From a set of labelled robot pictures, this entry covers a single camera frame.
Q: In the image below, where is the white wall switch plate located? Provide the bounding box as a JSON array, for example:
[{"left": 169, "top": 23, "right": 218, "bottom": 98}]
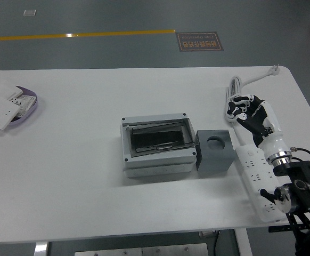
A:
[{"left": 0, "top": 81, "right": 24, "bottom": 101}]

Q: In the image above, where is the black cable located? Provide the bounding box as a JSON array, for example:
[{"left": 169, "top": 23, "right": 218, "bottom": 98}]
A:
[{"left": 213, "top": 230, "right": 222, "bottom": 256}]

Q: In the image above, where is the grey cube with round hole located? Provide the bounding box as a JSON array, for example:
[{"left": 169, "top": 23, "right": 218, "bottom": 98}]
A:
[{"left": 194, "top": 130, "right": 236, "bottom": 177}]

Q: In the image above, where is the printed socket panel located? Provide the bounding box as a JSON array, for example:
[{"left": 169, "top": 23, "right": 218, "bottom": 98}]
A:
[{"left": 8, "top": 94, "right": 38, "bottom": 118}]

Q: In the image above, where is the metal base plate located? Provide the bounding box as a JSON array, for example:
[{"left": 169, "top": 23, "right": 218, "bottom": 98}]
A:
[{"left": 74, "top": 243, "right": 209, "bottom": 256}]

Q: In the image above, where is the purple tray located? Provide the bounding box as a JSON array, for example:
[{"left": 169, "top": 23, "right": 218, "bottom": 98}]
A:
[{"left": 0, "top": 85, "right": 40, "bottom": 131}]

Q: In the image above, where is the grey junction box with lid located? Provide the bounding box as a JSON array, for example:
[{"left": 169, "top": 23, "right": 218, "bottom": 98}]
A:
[{"left": 121, "top": 112, "right": 198, "bottom": 179}]

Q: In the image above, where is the black table control panel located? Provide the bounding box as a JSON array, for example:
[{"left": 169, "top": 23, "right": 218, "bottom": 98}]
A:
[{"left": 268, "top": 225, "right": 291, "bottom": 233}]

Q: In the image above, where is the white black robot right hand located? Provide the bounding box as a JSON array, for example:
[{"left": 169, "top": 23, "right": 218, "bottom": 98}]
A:
[{"left": 227, "top": 93, "right": 292, "bottom": 161}]

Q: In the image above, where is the white table leg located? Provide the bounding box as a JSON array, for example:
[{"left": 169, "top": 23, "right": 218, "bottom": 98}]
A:
[
  {"left": 233, "top": 228, "right": 253, "bottom": 256},
  {"left": 33, "top": 242, "right": 49, "bottom": 256}
]

